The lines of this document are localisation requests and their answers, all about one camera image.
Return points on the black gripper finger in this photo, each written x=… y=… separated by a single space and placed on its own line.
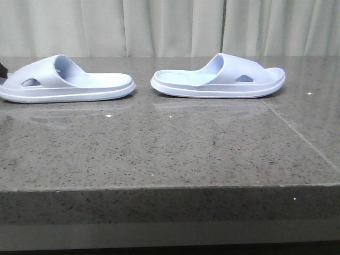
x=3 y=71

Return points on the light blue slipper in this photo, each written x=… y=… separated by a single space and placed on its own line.
x=225 y=76
x=59 y=79

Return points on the pale green curtain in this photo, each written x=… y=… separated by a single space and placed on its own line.
x=169 y=28

